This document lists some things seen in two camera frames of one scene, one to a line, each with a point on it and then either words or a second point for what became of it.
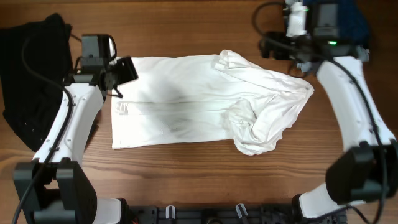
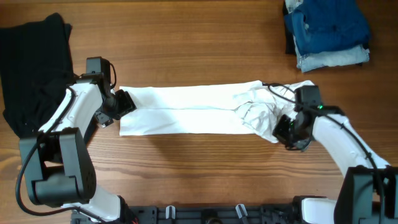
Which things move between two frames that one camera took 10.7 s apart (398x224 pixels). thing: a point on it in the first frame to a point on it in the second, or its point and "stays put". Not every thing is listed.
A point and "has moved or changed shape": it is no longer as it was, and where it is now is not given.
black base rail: (226, 214) stays put
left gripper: (127, 69) to (128, 106)
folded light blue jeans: (360, 53) stays put
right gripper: (268, 47) to (283, 132)
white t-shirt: (185, 99) has moved or changed shape
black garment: (35, 61) stays put
